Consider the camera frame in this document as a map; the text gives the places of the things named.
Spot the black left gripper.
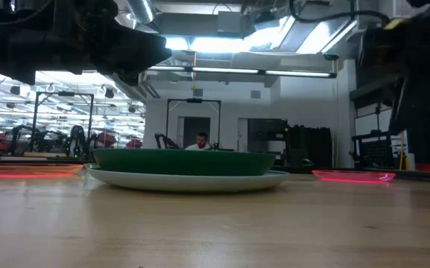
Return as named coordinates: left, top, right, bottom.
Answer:
left=0, top=0, right=173, bottom=86

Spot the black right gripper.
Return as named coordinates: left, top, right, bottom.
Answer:
left=363, top=0, right=430, bottom=79

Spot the large dark green plate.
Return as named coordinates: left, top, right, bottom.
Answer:
left=92, top=148, right=276, bottom=177

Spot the large light blue plate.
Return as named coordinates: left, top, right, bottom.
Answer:
left=83, top=162, right=291, bottom=194

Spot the small pink transparent plate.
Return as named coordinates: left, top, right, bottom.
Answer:
left=312, top=169, right=397, bottom=184

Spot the small orange transparent plate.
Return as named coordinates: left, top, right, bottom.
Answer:
left=0, top=163, right=85, bottom=179

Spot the long ceiling light bar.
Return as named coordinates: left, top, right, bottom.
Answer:
left=146, top=65, right=338, bottom=80

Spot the white board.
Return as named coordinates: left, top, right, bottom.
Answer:
left=354, top=107, right=393, bottom=137

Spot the person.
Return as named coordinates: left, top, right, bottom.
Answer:
left=184, top=131, right=212, bottom=151

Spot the yellow pole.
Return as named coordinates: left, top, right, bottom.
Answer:
left=398, top=130, right=405, bottom=171

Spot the black pegboard cart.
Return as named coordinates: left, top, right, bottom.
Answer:
left=351, top=129, right=397, bottom=170

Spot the black cabinet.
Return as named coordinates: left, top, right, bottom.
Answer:
left=284, top=125, right=333, bottom=169

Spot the silver air duct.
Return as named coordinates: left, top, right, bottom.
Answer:
left=124, top=0, right=156, bottom=24

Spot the black rig frame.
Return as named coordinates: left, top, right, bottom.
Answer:
left=165, top=98, right=222, bottom=150
left=31, top=90, right=95, bottom=157

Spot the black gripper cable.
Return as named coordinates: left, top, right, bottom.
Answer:
left=288, top=0, right=391, bottom=26

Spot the black wall screen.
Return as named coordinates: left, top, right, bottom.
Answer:
left=247, top=118, right=288, bottom=142

